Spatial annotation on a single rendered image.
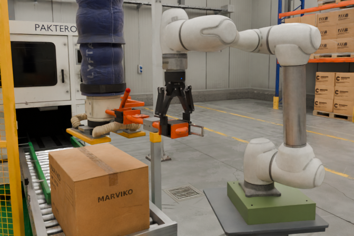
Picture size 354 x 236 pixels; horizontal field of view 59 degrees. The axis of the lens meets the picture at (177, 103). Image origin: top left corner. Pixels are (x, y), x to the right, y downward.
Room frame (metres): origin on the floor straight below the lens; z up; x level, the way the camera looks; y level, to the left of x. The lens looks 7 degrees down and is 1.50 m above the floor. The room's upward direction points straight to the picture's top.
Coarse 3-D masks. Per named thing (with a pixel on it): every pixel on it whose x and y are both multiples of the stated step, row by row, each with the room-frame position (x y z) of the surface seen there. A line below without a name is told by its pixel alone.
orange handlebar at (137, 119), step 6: (126, 102) 1.91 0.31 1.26; (132, 102) 1.85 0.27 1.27; (138, 102) 1.79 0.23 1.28; (114, 114) 1.42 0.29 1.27; (138, 114) 1.31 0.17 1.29; (132, 120) 1.29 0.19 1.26; (138, 120) 1.25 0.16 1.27; (156, 126) 1.14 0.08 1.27; (180, 132) 1.05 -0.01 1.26; (186, 132) 1.07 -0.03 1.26
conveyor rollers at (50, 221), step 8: (40, 152) 3.32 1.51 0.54; (32, 160) 3.04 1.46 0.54; (40, 160) 3.00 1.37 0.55; (32, 168) 2.79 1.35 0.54; (48, 168) 2.78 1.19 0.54; (32, 176) 2.55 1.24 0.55; (48, 176) 2.54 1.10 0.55; (40, 184) 2.41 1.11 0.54; (48, 184) 2.37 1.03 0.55; (40, 192) 2.24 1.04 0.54; (40, 200) 2.09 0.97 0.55; (40, 208) 1.99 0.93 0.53; (48, 208) 1.96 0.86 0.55; (48, 216) 1.86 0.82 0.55; (48, 224) 1.77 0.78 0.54; (56, 224) 1.79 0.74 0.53; (152, 224) 1.74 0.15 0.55; (48, 232) 1.68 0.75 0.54; (56, 232) 1.70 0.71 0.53
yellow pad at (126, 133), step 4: (124, 132) 1.53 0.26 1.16; (128, 132) 1.51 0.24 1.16; (132, 132) 1.52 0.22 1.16; (136, 132) 1.53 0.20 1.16; (140, 132) 1.52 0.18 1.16; (144, 132) 1.53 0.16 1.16; (124, 136) 1.51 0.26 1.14; (128, 136) 1.48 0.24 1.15; (132, 136) 1.49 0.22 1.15; (136, 136) 1.50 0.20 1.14
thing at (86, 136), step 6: (72, 132) 1.55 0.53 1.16; (78, 132) 1.52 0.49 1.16; (84, 132) 1.51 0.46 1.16; (90, 132) 1.46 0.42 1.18; (78, 138) 1.48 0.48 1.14; (84, 138) 1.42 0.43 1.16; (90, 138) 1.40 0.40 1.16; (96, 138) 1.40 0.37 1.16; (102, 138) 1.41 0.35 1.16; (108, 138) 1.41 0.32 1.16
